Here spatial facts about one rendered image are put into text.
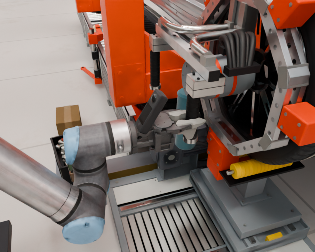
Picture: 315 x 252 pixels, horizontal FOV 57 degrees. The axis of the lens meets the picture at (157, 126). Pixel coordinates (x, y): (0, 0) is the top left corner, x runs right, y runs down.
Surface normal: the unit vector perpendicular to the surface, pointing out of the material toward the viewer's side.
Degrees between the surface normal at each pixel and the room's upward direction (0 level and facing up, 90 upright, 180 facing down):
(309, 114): 0
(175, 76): 90
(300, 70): 45
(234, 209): 0
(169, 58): 90
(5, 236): 0
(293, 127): 90
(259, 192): 90
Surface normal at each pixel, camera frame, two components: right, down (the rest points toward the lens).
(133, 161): 0.00, -0.82
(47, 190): 0.64, -0.07
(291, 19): 0.26, 0.92
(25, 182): 0.51, 0.14
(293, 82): 0.31, 0.54
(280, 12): -0.95, 0.18
